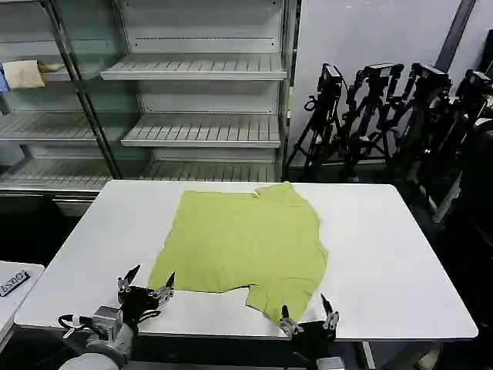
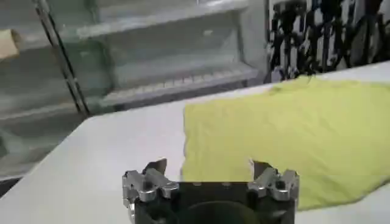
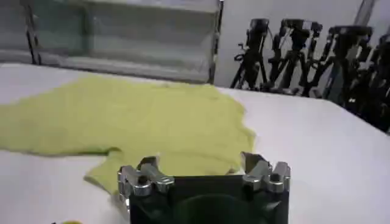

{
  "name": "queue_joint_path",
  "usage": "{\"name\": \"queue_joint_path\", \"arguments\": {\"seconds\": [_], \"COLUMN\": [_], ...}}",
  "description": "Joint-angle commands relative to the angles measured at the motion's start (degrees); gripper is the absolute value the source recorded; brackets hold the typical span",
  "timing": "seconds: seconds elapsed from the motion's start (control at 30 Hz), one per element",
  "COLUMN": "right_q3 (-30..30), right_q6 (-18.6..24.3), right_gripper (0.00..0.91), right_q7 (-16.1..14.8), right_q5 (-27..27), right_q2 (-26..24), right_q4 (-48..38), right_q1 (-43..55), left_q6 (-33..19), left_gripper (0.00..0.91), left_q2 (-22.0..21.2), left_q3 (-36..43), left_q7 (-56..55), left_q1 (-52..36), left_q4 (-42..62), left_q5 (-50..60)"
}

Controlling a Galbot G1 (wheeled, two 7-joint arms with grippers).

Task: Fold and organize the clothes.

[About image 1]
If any yellow-green t-shirt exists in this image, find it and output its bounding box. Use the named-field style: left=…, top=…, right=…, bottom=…
left=148, top=181, right=330, bottom=323

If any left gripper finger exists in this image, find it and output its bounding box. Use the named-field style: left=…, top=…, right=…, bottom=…
left=147, top=271, right=177, bottom=308
left=116, top=264, right=142, bottom=295

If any white slotted shelf unit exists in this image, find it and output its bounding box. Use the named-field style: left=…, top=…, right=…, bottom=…
left=99, top=0, right=303, bottom=187

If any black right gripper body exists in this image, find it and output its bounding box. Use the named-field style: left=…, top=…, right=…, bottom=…
left=289, top=319, right=339, bottom=362

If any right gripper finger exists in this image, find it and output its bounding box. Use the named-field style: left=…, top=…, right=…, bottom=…
left=277, top=304, right=305, bottom=341
left=320, top=292, right=341, bottom=332

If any beige folded cloth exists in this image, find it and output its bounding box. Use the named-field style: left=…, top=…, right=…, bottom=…
left=2, top=59, right=69, bottom=92

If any grey slanted beam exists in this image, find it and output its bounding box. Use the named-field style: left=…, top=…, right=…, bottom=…
left=434, top=0, right=478, bottom=71

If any metal wire rack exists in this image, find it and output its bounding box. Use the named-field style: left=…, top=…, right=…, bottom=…
left=0, top=0, right=123, bottom=201

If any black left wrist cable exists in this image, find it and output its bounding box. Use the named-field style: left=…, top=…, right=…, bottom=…
left=56, top=313, right=96, bottom=340

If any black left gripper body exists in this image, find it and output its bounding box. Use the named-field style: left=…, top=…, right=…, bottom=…
left=116, top=284, right=163, bottom=335

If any black label card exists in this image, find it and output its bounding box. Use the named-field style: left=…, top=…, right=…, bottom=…
left=0, top=269, right=32, bottom=298

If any white rectangular table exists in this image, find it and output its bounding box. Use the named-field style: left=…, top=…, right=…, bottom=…
left=14, top=180, right=479, bottom=370

